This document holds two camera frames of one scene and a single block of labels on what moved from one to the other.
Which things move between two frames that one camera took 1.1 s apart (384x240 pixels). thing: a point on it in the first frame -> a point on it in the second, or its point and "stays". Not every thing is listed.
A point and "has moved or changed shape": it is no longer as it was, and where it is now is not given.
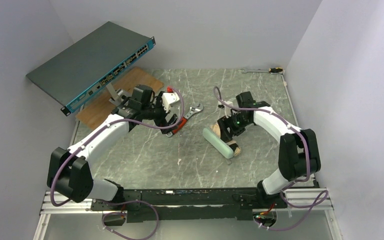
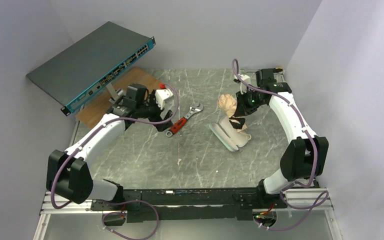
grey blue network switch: [69, 74] stays
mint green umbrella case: [220, 145] has moved or changed shape
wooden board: [94, 110] stays
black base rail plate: [153, 205] stays
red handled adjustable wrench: [194, 108] stays
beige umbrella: [215, 128] -> [228, 103]
